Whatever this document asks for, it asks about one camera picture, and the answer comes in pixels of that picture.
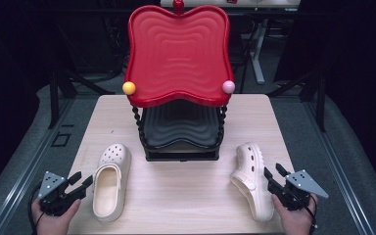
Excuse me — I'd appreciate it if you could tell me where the cream clog shoe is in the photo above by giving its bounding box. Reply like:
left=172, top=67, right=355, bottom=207
left=229, top=142, right=275, bottom=223
left=92, top=143, right=132, bottom=222

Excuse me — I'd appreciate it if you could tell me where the person's left hand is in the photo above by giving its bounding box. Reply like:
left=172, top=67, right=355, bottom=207
left=30, top=198, right=82, bottom=235

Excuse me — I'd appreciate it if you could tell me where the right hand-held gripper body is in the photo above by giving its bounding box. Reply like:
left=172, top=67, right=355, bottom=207
left=267, top=168, right=330, bottom=212

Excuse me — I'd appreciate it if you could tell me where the red and black shoe rack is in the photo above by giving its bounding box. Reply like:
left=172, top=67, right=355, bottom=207
left=121, top=0, right=236, bottom=163

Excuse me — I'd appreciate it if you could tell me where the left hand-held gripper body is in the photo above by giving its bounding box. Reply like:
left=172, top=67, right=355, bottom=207
left=37, top=170, right=88, bottom=217

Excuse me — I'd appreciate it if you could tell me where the black metal stand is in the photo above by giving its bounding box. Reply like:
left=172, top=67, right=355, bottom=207
left=48, top=67, right=116, bottom=130
left=266, top=63, right=327, bottom=133

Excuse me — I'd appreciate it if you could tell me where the grey metal floor rail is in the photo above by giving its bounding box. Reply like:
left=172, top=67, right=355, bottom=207
left=0, top=97, right=76, bottom=235
left=302, top=97, right=376, bottom=235

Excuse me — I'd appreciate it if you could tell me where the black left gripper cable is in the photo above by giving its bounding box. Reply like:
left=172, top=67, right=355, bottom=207
left=27, top=182, right=47, bottom=235

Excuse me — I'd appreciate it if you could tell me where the person's right hand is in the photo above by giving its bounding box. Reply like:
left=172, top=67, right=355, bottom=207
left=271, top=193, right=319, bottom=235

